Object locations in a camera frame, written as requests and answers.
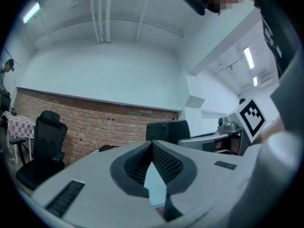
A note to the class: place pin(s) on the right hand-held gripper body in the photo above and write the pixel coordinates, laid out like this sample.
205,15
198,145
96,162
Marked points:
251,120

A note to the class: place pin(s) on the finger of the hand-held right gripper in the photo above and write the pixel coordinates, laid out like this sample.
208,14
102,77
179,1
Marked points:
202,142

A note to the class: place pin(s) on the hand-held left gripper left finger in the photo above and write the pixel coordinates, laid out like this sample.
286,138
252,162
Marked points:
83,170

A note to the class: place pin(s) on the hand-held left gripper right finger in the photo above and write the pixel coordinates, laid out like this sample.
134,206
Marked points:
209,182

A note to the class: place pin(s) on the black calculator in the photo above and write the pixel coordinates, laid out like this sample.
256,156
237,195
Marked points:
166,130

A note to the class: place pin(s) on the person's right forearm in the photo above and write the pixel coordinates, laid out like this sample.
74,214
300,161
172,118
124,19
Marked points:
273,129

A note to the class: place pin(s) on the long ceiling light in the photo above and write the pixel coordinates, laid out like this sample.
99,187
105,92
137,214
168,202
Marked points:
248,57
255,81
31,12

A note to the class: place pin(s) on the black office chair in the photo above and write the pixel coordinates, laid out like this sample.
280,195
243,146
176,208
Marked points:
47,136
4,106

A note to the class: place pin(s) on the checkered cloth table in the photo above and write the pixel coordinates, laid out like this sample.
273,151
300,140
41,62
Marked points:
19,126

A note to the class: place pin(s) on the person's black shirt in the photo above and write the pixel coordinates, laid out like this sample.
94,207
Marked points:
273,20

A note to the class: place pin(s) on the thin white ceiling conduit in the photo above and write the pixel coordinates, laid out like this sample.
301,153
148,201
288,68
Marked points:
143,18

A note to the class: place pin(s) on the white ceiling pipe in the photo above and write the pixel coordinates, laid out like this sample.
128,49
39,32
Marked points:
93,13
100,13
108,13

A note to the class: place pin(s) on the black head-mounted camera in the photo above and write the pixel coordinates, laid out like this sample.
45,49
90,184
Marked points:
194,5

